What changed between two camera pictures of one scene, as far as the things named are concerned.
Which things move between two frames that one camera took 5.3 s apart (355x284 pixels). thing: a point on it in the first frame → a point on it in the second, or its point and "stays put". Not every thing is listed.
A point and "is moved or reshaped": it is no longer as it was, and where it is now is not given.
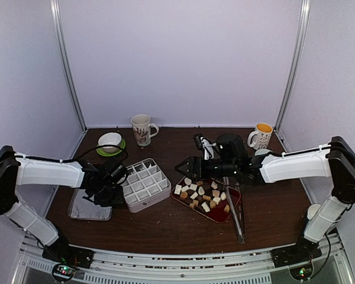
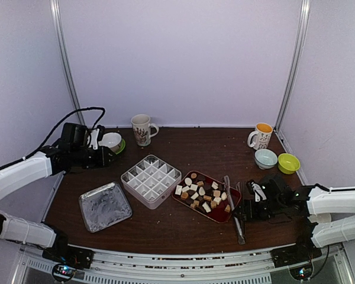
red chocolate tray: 207,197 stays put
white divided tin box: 147,184 is moved or reshaped
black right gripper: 193,161 → 251,214
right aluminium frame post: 305,14 stays put
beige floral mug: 141,127 stays put
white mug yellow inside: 261,136 stays put
